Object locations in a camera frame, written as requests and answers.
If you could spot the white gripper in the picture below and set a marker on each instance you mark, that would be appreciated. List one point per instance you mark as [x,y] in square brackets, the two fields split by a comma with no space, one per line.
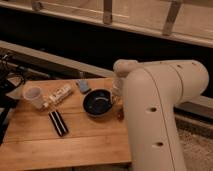
[117,86]

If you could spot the metal bracket right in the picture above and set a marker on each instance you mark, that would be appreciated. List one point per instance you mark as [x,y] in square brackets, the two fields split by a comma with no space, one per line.
[171,17]

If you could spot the translucent plastic cup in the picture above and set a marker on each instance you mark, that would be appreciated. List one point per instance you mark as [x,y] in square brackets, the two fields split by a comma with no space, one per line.
[34,96]

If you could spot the metal bracket left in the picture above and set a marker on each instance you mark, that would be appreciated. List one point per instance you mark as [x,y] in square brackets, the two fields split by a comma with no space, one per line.
[107,12]

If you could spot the black white striped box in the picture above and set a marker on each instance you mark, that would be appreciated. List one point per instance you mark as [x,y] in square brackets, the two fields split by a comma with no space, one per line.
[58,123]

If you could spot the white printed tube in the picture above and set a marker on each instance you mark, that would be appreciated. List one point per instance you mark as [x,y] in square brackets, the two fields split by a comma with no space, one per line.
[58,96]

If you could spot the metal bracket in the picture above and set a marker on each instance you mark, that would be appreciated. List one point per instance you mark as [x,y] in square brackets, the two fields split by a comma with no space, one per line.
[171,17]
[107,12]

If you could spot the small red brown object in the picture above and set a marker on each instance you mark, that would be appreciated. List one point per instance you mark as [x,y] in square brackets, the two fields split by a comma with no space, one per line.
[120,114]

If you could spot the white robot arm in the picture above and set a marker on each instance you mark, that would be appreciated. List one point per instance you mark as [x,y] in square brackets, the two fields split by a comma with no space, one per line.
[149,92]

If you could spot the dark ceramic bowl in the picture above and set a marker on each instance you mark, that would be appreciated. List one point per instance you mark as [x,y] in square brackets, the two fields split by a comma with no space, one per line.
[97,102]

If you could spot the blue sponge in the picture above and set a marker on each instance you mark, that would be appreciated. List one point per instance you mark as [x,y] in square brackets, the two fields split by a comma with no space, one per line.
[83,86]

